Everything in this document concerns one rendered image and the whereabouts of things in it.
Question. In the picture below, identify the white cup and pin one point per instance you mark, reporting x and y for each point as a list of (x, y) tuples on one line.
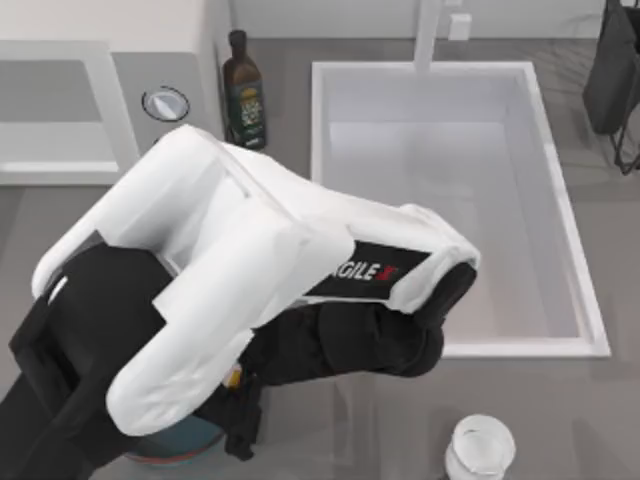
[(482, 447)]

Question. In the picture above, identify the white sink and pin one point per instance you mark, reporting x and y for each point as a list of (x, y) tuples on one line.
[(450, 200)]

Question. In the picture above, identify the dark green bottle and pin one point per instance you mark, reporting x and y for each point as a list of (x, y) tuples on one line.
[(244, 100)]

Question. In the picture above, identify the round microwave knob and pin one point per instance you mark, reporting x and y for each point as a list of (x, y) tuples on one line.
[(165, 103)]

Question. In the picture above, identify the pale microwave door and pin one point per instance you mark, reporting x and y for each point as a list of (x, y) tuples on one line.
[(112, 115)]

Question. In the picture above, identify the pale microwave oven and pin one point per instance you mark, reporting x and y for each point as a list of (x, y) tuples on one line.
[(165, 65)]

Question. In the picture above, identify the tall white tap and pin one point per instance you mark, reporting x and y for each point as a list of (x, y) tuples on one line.
[(426, 35)]

